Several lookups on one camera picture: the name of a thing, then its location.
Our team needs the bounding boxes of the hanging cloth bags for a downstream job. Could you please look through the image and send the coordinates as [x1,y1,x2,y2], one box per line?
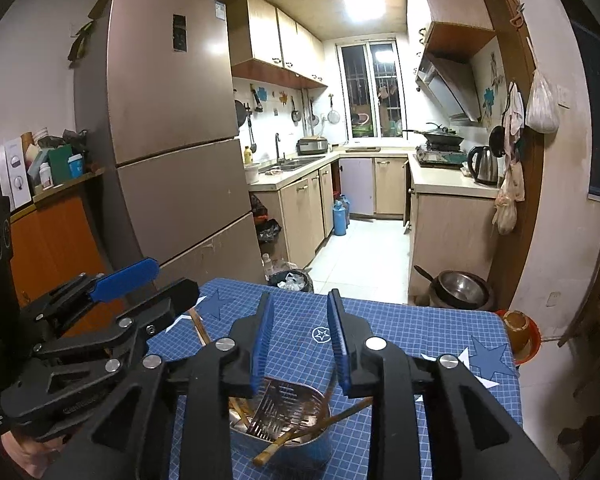
[492,81,527,236]

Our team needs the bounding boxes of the barred kitchen window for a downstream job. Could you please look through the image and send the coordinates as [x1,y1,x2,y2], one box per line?
[335,39,406,139]

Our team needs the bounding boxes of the yellow green clutter on refrigerator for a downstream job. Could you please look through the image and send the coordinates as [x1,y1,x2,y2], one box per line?
[67,0,146,63]

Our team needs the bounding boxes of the black wok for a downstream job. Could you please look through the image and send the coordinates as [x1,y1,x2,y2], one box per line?
[402,122,466,147]

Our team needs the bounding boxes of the orange wooden cabinet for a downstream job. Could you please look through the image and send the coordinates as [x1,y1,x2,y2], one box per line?
[9,166,127,333]

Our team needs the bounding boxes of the steel range hood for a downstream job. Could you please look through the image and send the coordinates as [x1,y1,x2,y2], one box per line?
[414,54,484,124]

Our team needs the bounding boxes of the teal metal utensil holder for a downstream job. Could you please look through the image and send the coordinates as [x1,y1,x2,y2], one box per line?
[228,379,334,469]

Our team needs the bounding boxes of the kitchen wall cabinets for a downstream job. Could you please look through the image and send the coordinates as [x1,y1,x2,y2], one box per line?
[229,0,329,89]

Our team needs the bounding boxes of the blue gas cylinder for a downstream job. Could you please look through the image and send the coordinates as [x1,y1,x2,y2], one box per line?
[332,193,354,237]

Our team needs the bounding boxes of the set of wooden chopsticks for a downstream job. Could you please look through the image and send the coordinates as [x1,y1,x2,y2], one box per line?
[228,396,374,467]

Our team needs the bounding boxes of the green box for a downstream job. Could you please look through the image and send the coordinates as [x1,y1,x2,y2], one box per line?
[47,144,74,184]

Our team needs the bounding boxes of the silver rice cooker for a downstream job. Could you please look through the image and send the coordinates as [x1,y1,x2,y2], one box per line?
[297,135,330,156]

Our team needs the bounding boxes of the white hanging plastic bag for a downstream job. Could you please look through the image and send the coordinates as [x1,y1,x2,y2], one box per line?
[524,69,560,135]

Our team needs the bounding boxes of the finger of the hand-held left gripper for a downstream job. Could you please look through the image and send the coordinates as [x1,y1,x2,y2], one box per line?
[31,277,201,377]
[19,257,161,347]

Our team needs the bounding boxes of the black trash bin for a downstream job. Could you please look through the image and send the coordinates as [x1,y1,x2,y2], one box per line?
[267,269,314,294]

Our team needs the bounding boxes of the kitchen base cabinets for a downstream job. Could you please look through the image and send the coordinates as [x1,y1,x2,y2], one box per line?
[249,154,498,306]

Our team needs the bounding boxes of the dark wooden chair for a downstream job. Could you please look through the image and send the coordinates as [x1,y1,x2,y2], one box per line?
[557,220,600,451]

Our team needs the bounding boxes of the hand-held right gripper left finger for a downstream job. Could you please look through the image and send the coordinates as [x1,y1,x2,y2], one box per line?
[75,291,277,480]

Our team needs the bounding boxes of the black garbage bag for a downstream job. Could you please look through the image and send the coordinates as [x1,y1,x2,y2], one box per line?
[249,192,283,244]

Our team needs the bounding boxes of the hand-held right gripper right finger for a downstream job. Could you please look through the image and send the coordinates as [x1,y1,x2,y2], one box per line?
[326,288,565,480]

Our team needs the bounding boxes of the blue star grid tablecloth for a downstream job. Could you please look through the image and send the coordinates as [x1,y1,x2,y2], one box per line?
[145,277,524,480]

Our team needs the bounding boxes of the orange basin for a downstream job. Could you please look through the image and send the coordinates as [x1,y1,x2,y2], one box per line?
[494,308,542,366]

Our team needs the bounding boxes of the dark window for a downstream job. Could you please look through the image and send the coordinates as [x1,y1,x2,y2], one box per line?
[569,19,600,203]

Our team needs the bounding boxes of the gas stove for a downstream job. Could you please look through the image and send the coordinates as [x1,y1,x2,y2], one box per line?
[414,145,469,169]

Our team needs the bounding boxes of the person's left hand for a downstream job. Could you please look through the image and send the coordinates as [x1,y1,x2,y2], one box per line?
[0,431,81,480]

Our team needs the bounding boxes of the long wooden chopstick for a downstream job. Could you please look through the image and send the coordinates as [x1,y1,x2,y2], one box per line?
[188,307,212,347]

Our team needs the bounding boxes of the large metal pot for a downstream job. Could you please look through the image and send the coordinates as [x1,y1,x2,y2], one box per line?
[413,264,492,312]

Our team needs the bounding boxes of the steel electric kettle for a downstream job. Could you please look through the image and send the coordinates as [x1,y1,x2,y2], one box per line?
[467,144,501,186]

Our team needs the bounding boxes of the white microwave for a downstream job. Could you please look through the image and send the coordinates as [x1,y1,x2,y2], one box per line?
[0,142,34,212]

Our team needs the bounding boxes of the bronze refrigerator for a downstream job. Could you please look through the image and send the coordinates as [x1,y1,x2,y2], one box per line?
[72,0,267,292]

